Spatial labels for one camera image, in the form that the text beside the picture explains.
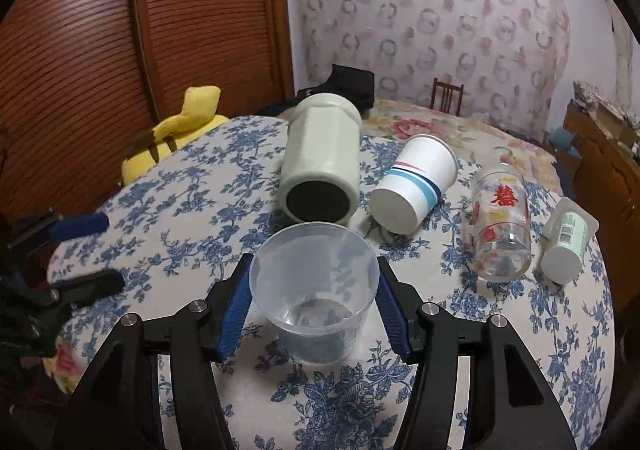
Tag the pale green mug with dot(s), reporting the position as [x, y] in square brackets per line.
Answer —
[320, 155]

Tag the white striped paper cup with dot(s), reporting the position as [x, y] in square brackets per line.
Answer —
[415, 182]

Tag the clear plastic cup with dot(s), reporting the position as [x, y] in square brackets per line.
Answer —
[314, 290]

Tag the dark wooden chair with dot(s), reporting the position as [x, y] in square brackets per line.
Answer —
[446, 95]

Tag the small white plastic bottle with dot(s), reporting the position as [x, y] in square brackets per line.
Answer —
[567, 240]

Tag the clear printed glass cup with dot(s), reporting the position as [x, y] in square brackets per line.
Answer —
[497, 220]

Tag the blue floral tablecloth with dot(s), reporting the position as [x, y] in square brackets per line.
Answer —
[165, 230]

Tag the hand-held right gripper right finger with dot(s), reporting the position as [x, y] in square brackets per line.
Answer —
[392, 310]

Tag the floral bed blanket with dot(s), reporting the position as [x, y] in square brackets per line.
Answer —
[480, 130]

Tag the brown wooden cabinet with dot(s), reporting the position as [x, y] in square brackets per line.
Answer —
[600, 150]

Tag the yellow plush toy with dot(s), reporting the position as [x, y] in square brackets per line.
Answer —
[170, 130]

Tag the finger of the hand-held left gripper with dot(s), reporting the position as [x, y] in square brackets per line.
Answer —
[95, 282]
[80, 225]

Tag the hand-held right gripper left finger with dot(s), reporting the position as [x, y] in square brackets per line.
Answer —
[234, 315]

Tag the wooden louvered wardrobe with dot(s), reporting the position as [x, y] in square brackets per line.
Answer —
[115, 55]

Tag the black cloth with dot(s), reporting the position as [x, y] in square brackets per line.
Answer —
[350, 85]

